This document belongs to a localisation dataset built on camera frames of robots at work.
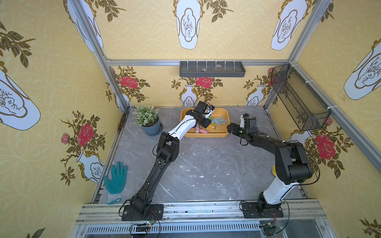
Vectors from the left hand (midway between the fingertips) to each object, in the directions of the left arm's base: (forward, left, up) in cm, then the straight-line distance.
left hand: (207, 119), depth 107 cm
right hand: (-10, -15, +4) cm, 19 cm away
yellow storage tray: (-5, -8, -3) cm, 10 cm away
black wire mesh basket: (-10, -53, +22) cm, 59 cm away
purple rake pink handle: (-10, +5, 0) cm, 11 cm away
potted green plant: (-7, +39, +12) cm, 42 cm away
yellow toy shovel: (-49, -16, +30) cm, 60 cm away
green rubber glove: (-43, +55, -6) cm, 70 cm away
